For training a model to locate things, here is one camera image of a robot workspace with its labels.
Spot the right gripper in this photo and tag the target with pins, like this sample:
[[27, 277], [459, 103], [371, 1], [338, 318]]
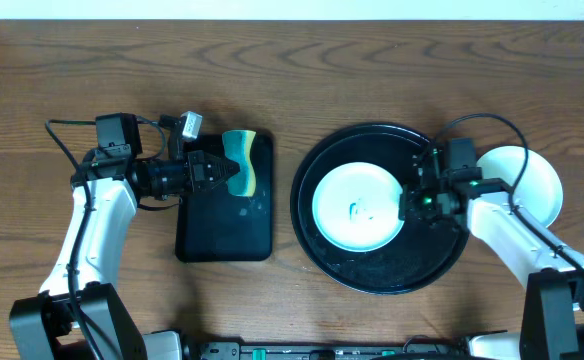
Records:
[[408, 207]]

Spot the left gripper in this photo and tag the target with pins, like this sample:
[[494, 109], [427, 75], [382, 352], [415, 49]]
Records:
[[197, 174]]

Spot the green yellow sponge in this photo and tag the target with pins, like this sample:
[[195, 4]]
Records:
[[237, 148]]

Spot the black round tray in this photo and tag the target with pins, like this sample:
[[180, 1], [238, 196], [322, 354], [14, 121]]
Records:
[[417, 256]]

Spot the light blue plate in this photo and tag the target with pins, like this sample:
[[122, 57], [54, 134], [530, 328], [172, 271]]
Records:
[[356, 207]]

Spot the white plate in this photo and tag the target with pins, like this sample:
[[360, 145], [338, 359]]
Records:
[[540, 190]]

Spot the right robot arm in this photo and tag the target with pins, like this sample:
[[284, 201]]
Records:
[[551, 272]]

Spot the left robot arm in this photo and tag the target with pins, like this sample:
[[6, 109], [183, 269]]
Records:
[[78, 313]]

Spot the black rectangular tray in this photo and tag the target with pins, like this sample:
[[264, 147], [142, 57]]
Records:
[[216, 226]]

